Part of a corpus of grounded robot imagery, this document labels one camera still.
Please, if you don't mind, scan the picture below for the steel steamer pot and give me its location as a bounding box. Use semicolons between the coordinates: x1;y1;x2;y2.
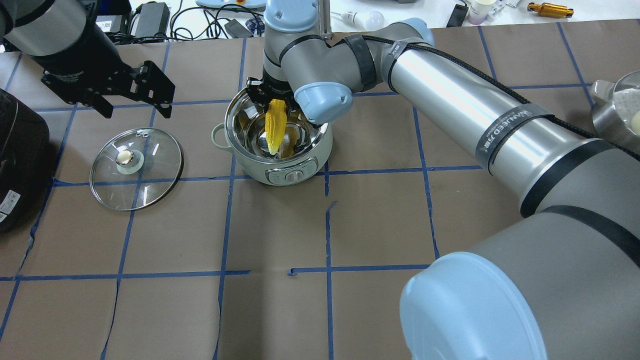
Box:
590;70;640;155

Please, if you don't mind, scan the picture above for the white steamed bun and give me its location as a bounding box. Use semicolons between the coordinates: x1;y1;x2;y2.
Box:
628;111;640;136

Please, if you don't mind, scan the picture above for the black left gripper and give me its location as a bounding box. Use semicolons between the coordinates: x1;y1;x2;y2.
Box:
41;60;176;119

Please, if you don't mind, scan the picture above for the white light bulb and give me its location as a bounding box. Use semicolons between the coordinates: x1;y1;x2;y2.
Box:
329;11;386;31

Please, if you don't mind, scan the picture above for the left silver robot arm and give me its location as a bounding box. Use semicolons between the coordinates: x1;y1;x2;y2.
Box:
1;0;176;119

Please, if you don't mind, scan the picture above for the yellow corn cob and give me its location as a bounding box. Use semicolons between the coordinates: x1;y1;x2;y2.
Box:
265;98;288;155

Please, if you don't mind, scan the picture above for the black smartphone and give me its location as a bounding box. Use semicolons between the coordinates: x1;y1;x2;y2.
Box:
446;4;469;28

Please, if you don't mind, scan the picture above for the glass pot lid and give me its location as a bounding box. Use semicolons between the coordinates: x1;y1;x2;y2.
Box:
89;127;185;211

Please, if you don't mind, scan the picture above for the white electric cooking pot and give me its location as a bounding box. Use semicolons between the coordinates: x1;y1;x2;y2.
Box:
211;89;334;186

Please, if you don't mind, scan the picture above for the black power adapter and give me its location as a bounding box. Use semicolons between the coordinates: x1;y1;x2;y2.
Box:
132;1;170;40

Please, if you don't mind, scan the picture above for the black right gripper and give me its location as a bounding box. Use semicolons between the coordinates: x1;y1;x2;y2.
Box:
245;76;298;112

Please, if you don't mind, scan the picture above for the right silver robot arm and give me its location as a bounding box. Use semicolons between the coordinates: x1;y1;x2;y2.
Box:
263;0;640;360

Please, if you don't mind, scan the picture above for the white paper cup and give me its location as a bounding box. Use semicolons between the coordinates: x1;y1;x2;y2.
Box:
466;0;499;26

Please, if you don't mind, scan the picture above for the black rice cooker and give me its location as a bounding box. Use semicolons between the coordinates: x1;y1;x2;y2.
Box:
0;89;50;233

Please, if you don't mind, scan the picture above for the gold metal cylinder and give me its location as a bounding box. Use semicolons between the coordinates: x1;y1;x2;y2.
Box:
526;2;575;19

